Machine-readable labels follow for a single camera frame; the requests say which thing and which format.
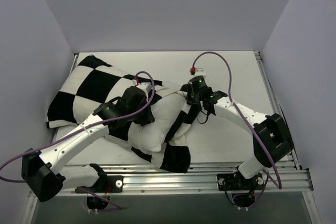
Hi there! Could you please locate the white pillow insert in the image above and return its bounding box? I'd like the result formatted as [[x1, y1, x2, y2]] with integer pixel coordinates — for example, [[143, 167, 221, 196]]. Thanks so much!
[[128, 81, 191, 154]]

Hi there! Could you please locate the black white checkered pillowcase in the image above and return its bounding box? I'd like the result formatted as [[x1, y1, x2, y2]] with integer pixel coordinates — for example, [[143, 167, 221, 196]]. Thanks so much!
[[46, 55, 200, 173]]

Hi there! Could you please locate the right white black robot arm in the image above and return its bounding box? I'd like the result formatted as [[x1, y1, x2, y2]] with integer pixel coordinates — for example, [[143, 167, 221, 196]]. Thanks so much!
[[187, 76, 293, 180]]

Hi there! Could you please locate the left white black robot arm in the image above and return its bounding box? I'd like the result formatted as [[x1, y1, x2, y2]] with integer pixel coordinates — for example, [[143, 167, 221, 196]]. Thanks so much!
[[22, 82, 155, 202]]

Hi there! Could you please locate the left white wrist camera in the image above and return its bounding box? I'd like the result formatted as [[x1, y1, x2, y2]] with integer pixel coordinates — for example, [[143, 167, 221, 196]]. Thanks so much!
[[132, 79, 153, 95]]

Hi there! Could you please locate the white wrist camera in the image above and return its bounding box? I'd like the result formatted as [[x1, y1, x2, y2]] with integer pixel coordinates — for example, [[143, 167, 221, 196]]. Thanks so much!
[[132, 79, 153, 95], [190, 67, 206, 78]]

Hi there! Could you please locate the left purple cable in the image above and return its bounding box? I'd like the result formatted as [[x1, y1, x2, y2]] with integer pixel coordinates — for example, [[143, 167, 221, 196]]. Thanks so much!
[[0, 71, 155, 210]]

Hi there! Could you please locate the purple cable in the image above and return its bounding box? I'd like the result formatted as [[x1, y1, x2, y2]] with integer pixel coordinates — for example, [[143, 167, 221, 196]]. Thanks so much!
[[0, 71, 155, 210], [193, 51, 283, 190]]

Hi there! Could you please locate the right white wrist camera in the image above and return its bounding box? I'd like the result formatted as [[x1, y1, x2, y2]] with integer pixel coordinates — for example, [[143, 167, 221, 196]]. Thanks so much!
[[190, 67, 206, 78]]

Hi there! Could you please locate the aluminium front rail frame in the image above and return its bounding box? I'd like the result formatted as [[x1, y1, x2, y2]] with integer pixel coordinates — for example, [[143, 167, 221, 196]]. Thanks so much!
[[25, 162, 320, 223]]

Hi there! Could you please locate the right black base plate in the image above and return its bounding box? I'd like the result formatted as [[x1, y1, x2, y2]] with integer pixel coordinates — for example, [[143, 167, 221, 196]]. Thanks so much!
[[216, 173, 264, 191]]

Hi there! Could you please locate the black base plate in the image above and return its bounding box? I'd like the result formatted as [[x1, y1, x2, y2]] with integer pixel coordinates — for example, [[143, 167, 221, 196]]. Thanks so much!
[[216, 173, 264, 191], [74, 175, 123, 193]]

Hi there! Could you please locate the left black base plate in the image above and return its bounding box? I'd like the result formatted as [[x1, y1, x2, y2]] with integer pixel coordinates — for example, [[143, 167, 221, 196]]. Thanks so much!
[[74, 175, 123, 193]]

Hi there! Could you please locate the right aluminium side rail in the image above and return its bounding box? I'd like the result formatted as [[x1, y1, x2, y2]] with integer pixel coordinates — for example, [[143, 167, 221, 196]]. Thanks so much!
[[254, 51, 302, 170]]

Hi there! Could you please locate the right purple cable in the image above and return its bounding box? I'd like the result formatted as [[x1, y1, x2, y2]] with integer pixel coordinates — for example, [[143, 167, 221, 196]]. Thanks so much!
[[193, 51, 283, 190]]

